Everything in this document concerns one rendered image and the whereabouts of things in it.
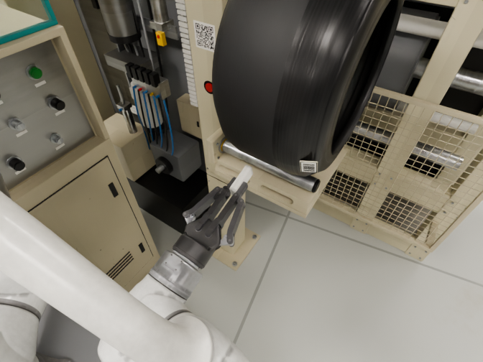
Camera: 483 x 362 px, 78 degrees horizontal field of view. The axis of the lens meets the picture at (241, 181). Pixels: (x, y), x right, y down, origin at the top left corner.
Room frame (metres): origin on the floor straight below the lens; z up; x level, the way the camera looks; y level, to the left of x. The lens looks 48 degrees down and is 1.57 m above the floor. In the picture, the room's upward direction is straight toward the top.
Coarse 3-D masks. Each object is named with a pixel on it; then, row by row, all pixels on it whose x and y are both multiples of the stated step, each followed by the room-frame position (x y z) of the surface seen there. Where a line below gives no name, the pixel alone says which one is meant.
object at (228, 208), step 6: (234, 198) 0.39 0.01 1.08; (228, 204) 0.38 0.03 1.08; (234, 204) 0.39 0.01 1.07; (222, 210) 0.37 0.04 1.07; (228, 210) 0.37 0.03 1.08; (222, 216) 0.35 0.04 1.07; (228, 216) 0.37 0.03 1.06; (216, 222) 0.34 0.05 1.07; (222, 222) 0.35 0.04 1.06; (210, 228) 0.33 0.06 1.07; (210, 234) 0.32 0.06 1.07
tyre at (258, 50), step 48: (240, 0) 0.65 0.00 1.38; (288, 0) 0.61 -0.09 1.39; (336, 0) 0.58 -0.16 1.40; (384, 0) 0.63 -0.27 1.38; (240, 48) 0.59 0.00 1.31; (288, 48) 0.55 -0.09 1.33; (336, 48) 0.53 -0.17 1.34; (384, 48) 0.87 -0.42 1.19; (240, 96) 0.56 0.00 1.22; (288, 96) 0.51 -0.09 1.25; (336, 96) 0.51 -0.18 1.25; (240, 144) 0.59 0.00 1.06; (288, 144) 0.49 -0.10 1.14; (336, 144) 0.68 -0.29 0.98
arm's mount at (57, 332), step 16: (48, 304) 0.29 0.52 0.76; (48, 320) 0.25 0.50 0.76; (64, 320) 0.25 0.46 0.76; (48, 336) 0.21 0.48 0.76; (64, 336) 0.21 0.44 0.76; (80, 336) 0.21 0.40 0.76; (96, 336) 0.21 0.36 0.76; (48, 352) 0.17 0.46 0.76; (64, 352) 0.17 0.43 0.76; (80, 352) 0.17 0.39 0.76; (96, 352) 0.17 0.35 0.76
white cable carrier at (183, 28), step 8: (176, 0) 0.94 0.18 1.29; (184, 0) 0.92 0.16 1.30; (184, 8) 0.92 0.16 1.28; (184, 16) 0.94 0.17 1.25; (184, 24) 0.93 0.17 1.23; (184, 32) 0.93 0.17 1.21; (184, 40) 0.93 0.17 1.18; (184, 48) 0.94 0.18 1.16; (184, 56) 0.94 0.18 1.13; (192, 64) 0.92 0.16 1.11; (192, 72) 0.92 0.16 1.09; (192, 80) 0.92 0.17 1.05; (192, 88) 0.93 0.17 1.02; (192, 96) 0.93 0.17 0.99; (192, 104) 0.93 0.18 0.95
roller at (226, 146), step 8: (224, 144) 0.76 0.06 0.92; (232, 144) 0.75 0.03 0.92; (232, 152) 0.73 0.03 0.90; (240, 152) 0.72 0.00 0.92; (248, 160) 0.69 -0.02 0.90; (256, 160) 0.68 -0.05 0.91; (264, 168) 0.66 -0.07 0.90; (272, 168) 0.65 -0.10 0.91; (280, 176) 0.63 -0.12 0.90; (288, 176) 0.62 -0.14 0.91; (296, 176) 0.61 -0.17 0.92; (312, 176) 0.61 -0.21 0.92; (296, 184) 0.60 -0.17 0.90; (304, 184) 0.59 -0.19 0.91; (312, 184) 0.58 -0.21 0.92
